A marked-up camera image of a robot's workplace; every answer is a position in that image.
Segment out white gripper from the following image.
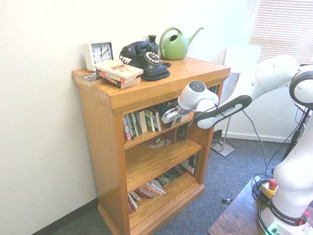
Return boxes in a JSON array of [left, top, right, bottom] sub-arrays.
[[161, 107, 183, 124]]

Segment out red white spine book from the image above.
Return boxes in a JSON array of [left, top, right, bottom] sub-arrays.
[[123, 114, 132, 143]]

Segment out white black illustrated book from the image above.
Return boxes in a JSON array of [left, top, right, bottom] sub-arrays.
[[182, 154, 198, 176]]

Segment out black spine thick book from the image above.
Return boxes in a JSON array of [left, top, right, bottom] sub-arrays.
[[104, 76, 142, 89]]

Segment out dark green cover book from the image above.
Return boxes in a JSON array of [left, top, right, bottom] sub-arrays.
[[155, 166, 187, 188]]

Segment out orange white spine book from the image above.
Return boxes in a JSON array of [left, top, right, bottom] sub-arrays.
[[95, 70, 141, 84]]

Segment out white grey thin book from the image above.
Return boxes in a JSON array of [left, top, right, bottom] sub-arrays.
[[129, 190, 142, 203]]

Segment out red spine thin book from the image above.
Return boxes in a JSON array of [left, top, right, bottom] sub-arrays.
[[127, 195, 137, 215]]

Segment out black spine white paperback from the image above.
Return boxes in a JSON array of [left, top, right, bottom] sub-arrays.
[[151, 107, 163, 132]]

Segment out green cover paperback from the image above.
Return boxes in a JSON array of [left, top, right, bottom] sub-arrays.
[[144, 108, 156, 133]]

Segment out thick white paperback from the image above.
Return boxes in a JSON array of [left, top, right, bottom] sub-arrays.
[[138, 110, 149, 134]]

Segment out white loose papers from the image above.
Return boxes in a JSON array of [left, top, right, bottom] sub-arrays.
[[148, 138, 173, 149]]

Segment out grey green spine paperback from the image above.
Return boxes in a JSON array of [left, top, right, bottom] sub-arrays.
[[133, 112, 142, 137]]

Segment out black rotary telephone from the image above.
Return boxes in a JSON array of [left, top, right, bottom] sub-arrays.
[[119, 41, 172, 82]]

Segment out green plastic watering can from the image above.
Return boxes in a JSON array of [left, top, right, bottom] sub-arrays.
[[159, 26, 204, 61]]

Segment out white grey paperback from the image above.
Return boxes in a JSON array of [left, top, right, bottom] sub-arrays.
[[150, 179, 166, 195]]

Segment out wooden bookshelf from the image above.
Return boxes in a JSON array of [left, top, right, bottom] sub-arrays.
[[71, 56, 231, 235]]

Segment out orange white paperback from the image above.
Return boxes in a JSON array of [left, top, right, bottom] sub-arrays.
[[141, 182, 162, 198]]

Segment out black vase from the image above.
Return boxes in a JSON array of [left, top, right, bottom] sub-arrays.
[[147, 34, 158, 53]]

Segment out white shade floor lamp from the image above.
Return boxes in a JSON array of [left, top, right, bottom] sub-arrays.
[[210, 45, 262, 157]]

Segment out small dark cover paperback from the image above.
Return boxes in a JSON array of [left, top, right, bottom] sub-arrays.
[[75, 72, 103, 87]]

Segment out white square analog clock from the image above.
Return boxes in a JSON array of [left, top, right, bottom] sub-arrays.
[[82, 41, 115, 72]]

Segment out dark wooden table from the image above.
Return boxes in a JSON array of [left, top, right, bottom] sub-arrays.
[[207, 175, 313, 235]]

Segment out red emergency stop button box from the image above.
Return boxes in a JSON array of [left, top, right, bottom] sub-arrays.
[[260, 178, 279, 199]]

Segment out window blinds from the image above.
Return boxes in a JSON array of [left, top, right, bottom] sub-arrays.
[[249, 0, 313, 66]]

